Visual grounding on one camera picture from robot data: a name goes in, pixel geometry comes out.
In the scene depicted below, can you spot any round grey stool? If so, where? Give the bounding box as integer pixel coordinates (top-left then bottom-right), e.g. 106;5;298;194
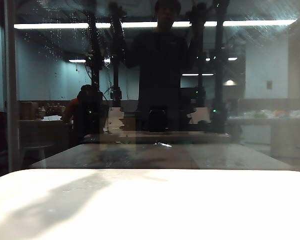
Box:
20;141;55;166

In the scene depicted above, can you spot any large glass pane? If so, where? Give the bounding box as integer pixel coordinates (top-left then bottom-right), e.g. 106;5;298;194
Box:
14;0;300;174

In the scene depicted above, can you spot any grey vertical frame post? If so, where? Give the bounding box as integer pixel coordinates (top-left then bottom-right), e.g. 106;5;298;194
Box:
1;0;24;174

